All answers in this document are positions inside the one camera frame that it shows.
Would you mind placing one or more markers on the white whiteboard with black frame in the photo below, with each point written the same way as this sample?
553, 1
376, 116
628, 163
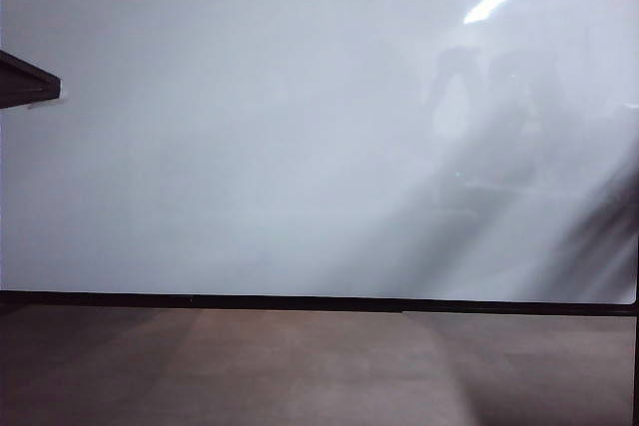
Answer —
279, 156

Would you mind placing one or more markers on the dark flat angular bar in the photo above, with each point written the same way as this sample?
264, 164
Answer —
25, 84

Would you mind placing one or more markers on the black whiteboard stand post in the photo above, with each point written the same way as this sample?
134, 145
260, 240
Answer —
635, 371

